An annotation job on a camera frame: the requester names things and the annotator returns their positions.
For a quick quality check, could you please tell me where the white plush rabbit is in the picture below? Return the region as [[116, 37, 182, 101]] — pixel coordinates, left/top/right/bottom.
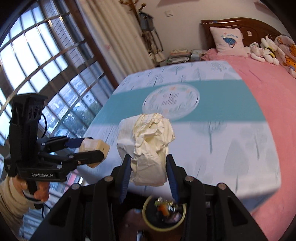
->
[[260, 36, 280, 65]]

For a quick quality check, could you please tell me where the cream curtain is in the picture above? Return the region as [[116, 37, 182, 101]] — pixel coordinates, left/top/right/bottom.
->
[[76, 0, 162, 84]]

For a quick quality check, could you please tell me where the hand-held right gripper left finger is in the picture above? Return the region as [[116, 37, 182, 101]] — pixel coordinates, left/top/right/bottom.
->
[[30, 153, 132, 241]]

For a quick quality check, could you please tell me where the cream paper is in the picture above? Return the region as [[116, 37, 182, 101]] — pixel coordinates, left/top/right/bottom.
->
[[117, 113, 176, 187]]

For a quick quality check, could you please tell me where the tree print tablecloth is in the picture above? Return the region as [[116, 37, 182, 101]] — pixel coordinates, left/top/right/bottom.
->
[[77, 61, 281, 201]]

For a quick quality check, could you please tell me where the orange packet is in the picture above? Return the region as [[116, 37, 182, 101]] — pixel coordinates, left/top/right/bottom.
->
[[158, 203, 173, 217]]

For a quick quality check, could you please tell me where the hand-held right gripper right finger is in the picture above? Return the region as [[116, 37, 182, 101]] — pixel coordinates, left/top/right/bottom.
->
[[165, 154, 266, 241]]

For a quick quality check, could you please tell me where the person's left hand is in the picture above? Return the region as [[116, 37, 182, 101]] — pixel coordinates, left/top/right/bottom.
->
[[18, 178, 50, 202]]

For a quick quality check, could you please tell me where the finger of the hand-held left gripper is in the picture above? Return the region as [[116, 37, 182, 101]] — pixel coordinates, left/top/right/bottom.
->
[[60, 150, 105, 171], [42, 136, 85, 153]]

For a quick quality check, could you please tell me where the pink embroidered pillow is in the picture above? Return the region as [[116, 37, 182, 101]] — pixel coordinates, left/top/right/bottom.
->
[[209, 27, 248, 58]]

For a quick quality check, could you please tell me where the hanging bag with straps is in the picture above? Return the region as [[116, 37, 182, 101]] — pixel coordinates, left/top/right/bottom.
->
[[139, 11, 164, 63]]

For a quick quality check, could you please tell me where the pink folded cloth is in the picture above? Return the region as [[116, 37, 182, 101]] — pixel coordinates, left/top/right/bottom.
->
[[201, 48, 219, 61]]

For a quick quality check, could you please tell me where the wooden coat rack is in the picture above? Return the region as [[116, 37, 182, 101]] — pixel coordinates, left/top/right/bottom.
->
[[119, 0, 148, 14]]

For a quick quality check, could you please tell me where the carved wooden headboard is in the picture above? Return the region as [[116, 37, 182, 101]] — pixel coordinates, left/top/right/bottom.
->
[[201, 17, 285, 50]]

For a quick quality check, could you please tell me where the beige carton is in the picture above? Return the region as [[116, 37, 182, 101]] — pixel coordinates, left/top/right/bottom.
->
[[79, 137, 111, 169]]

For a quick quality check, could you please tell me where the black cable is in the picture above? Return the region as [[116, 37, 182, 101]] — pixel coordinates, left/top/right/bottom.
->
[[40, 112, 48, 138]]

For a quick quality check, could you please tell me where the small white box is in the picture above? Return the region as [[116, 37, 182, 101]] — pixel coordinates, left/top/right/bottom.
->
[[191, 49, 206, 61]]

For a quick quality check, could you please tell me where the dark trash bin cream rim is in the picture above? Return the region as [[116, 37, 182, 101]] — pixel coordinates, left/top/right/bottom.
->
[[142, 196, 187, 231]]

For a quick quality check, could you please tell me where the pink bed sheet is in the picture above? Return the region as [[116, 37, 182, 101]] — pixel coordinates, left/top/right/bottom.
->
[[201, 47, 296, 220]]

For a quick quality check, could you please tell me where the window with metal grille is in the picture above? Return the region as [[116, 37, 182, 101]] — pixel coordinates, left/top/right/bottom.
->
[[0, 0, 116, 241]]

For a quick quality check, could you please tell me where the bear print rolled quilt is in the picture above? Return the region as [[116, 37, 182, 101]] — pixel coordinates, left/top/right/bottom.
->
[[274, 35, 296, 78]]

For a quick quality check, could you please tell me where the white plush bear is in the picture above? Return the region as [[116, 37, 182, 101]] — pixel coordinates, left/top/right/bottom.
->
[[248, 42, 266, 63]]

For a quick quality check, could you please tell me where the stack of books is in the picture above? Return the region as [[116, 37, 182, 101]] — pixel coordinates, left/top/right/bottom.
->
[[167, 48, 191, 64]]

